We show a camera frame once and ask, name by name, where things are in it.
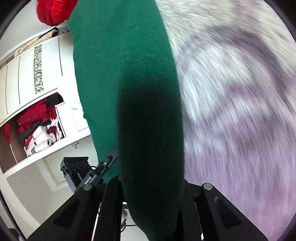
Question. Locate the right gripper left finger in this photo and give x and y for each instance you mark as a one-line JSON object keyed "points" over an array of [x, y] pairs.
{"points": [[111, 197]]}

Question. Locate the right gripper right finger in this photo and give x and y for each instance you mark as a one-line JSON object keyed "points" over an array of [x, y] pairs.
{"points": [[190, 223]]}

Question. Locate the green and cream varsity jacket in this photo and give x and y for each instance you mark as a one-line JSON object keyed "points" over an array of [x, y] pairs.
{"points": [[129, 90]]}

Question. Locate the clothes pile in wardrobe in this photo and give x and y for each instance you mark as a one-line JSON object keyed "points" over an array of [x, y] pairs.
{"points": [[37, 127]]}

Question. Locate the white wardrobe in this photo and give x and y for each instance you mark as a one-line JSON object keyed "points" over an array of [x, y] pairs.
{"points": [[36, 74]]}

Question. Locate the red garment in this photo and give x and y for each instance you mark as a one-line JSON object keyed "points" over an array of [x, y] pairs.
{"points": [[55, 12]]}

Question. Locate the floral purple plush blanket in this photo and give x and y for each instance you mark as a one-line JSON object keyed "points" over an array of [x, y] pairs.
{"points": [[236, 68]]}

